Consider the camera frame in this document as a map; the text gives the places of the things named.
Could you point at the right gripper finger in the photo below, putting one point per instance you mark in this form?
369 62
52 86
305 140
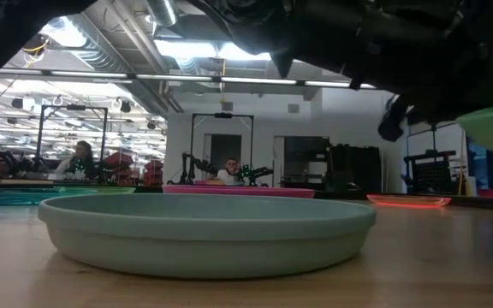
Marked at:
393 122

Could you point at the orange translucent plate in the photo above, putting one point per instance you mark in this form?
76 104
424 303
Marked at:
409 201

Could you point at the pink plastic plate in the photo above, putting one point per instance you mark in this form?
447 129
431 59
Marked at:
238 191

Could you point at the pale sage green plate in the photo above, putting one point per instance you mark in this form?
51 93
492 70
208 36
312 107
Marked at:
208 244

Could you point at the black background robot arm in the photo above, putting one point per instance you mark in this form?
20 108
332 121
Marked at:
259 172
195 162
15 162

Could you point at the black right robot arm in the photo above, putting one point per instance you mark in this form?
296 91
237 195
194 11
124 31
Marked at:
358 34

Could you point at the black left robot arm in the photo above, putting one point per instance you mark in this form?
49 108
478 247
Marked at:
7 34

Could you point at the red bin stack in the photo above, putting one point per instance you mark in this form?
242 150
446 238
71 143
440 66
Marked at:
154 171
118 162

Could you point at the black storage cabinets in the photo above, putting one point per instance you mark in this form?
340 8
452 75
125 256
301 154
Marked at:
355 169

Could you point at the black perforated stand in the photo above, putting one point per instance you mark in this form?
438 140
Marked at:
432 173

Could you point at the black shelving unit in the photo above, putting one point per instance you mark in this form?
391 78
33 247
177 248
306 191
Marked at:
306 162

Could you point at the person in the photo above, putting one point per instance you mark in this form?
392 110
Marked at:
81 160
229 173

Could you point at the long LED light bar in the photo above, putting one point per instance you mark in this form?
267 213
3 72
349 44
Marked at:
174 77

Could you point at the light green translucent plate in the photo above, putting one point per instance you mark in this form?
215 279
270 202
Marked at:
118 190

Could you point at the teal translucent plate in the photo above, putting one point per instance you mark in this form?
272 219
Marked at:
24 197

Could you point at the black robot station frame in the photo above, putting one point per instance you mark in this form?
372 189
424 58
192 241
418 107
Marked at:
75 107
223 115

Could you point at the silver spiral ceiling duct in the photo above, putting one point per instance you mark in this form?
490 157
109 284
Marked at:
101 55

